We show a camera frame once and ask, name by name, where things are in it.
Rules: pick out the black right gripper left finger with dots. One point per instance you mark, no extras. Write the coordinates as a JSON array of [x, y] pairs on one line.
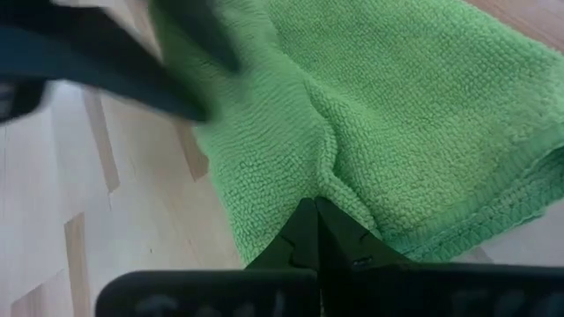
[[291, 264]]

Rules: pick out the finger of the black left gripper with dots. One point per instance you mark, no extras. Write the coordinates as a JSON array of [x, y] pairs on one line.
[[110, 66], [207, 35]]

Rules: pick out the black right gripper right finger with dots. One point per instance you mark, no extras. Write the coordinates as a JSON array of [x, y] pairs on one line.
[[352, 273]]

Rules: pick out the green microfiber towel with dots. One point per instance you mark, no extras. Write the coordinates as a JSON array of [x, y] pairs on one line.
[[396, 110]]

